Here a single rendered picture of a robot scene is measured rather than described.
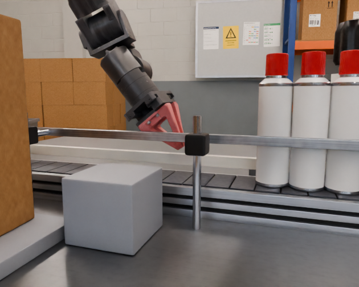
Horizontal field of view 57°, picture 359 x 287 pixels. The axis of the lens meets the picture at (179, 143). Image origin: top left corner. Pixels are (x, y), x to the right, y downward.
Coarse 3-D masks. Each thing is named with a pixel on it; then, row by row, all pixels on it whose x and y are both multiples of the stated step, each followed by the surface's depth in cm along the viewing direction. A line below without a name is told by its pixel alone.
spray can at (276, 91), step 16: (272, 64) 49; (272, 80) 49; (288, 80) 49; (272, 96) 49; (288, 96) 49; (272, 112) 49; (288, 112) 50; (272, 128) 50; (288, 128) 50; (256, 160) 53; (272, 160) 50; (288, 160) 51; (256, 176) 53; (272, 176) 51; (288, 176) 52
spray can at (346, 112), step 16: (352, 64) 45; (336, 80) 47; (352, 80) 45; (336, 96) 47; (352, 96) 45; (336, 112) 47; (352, 112) 46; (336, 128) 47; (352, 128) 46; (336, 160) 47; (352, 160) 46; (336, 176) 48; (352, 176) 47; (336, 192) 48; (352, 192) 47
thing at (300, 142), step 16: (48, 128) 60; (64, 128) 60; (240, 144) 50; (256, 144) 49; (272, 144) 48; (288, 144) 48; (304, 144) 47; (320, 144) 46; (336, 144) 46; (352, 144) 45
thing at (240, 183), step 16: (32, 160) 72; (176, 176) 58; (192, 176) 58; (208, 176) 58; (224, 176) 58; (240, 176) 58; (272, 192) 49; (288, 192) 49; (304, 192) 49; (320, 192) 49
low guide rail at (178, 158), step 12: (72, 156) 68; (84, 156) 67; (96, 156) 66; (108, 156) 65; (120, 156) 64; (132, 156) 64; (144, 156) 63; (156, 156) 62; (168, 156) 61; (180, 156) 61; (192, 156) 60; (204, 156) 59; (216, 156) 58; (228, 156) 58; (240, 168) 57; (252, 168) 57
